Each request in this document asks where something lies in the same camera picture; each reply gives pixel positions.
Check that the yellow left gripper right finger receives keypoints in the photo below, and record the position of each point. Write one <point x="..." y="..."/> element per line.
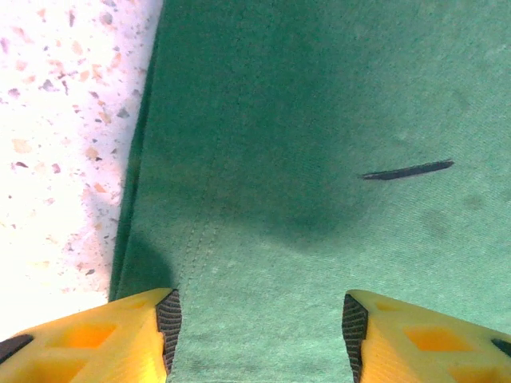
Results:
<point x="419" y="343"/>

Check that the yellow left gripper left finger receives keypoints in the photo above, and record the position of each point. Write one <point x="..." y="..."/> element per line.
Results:
<point x="100" y="343"/>

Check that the dark green t-shirt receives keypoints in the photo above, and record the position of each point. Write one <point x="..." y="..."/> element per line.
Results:
<point x="319" y="99"/>

